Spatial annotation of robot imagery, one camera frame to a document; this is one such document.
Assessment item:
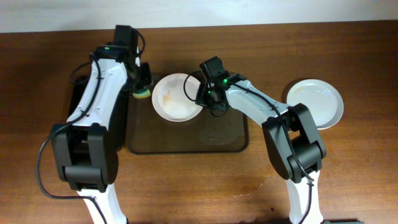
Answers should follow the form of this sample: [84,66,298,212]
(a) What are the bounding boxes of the brown translucent serving tray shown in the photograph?
[125,75,249,155]

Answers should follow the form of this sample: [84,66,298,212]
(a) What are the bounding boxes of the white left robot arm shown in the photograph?
[48,44,151,223]

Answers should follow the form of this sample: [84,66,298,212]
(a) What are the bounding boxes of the black base block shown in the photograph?
[321,220,365,224]

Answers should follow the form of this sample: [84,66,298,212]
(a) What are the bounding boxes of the light grey plate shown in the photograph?
[286,79,344,130]

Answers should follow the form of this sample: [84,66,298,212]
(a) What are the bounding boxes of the green and yellow sponge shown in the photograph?
[132,88,151,100]

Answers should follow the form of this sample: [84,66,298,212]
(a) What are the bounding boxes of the cream white plate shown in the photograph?
[152,73,203,122]

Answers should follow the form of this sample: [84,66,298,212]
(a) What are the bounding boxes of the black rectangular sponge tray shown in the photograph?
[68,75,129,152]

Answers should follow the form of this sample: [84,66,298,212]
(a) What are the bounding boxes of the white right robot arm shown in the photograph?
[195,72,326,223]

